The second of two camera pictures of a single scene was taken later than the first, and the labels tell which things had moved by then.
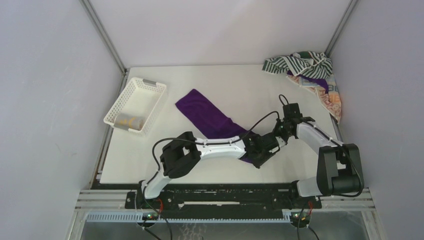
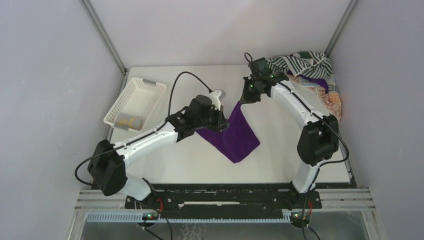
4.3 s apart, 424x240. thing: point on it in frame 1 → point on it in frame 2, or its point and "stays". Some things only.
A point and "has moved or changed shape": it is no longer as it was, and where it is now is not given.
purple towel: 210,120 has moved or changed shape
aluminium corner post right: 345,19 stays
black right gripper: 276,133 → 248,94
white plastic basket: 137,106 stays
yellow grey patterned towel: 128,121 stays
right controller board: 304,220 stays
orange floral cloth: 331,98 stays
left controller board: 150,216 stays
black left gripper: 257,163 → 221,124
